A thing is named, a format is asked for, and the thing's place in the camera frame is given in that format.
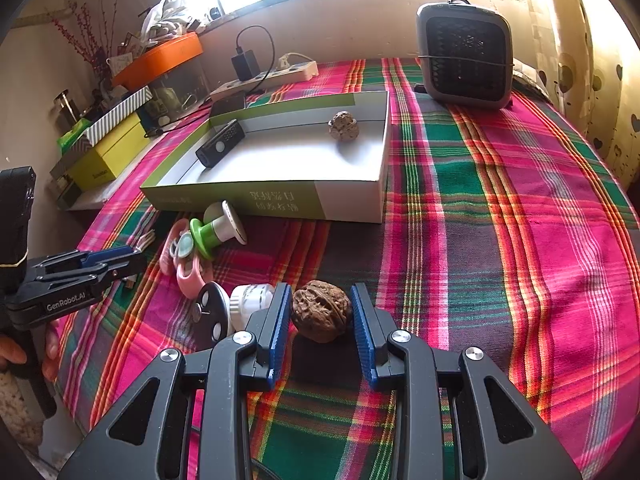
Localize clear plastic container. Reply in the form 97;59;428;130
145;55;211;111

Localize black charger cable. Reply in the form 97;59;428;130
235;26;277;96

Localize black disc with white dots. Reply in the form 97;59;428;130
193;282;231;351

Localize grey fan heater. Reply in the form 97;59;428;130
416;1;516;111

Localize metal cylinder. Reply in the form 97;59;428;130
50;89;82;127

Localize white plastic bags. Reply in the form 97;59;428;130
137;0;201;43

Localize striped box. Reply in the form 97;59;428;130
82;85;153;146

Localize black charger adapter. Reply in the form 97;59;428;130
231;49;261;82

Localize light speckled walnut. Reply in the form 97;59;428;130
328;110;360;143

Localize green white bobbin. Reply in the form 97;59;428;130
189;200;248;262

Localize beige power strip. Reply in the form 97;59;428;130
209;60;319;103

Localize red berry branches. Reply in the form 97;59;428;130
50;0;126;81

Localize dark brown walnut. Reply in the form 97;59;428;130
291;280;353;345

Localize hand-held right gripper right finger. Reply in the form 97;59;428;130
350;284;583;480

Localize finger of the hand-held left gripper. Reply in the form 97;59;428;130
22;257;150;292
32;246;146;278

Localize white green cardboard box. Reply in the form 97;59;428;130
140;91;391;224

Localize orange lid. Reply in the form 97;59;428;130
111;31;204;88

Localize white round cap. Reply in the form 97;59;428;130
227;284;276;333

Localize green packet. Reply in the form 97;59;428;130
56;120;92;150

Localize white plug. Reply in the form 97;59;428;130
277;53;311;72

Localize heart pattern curtain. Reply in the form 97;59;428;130
520;0;640;186

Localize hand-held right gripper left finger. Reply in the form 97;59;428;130
57;282;293;480

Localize pink clip with grey insert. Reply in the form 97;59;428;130
175;255;215;297

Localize black smartphone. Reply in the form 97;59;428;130
209;95;247;120

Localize plaid blanket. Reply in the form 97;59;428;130
52;57;640;480

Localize black perforated device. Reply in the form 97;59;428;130
195;120;246;168

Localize pink clip with white insert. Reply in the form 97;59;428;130
159;220;198;276

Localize person's left hand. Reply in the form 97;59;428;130
0;322;62;383

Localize yellow box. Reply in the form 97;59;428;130
65;112;156;192

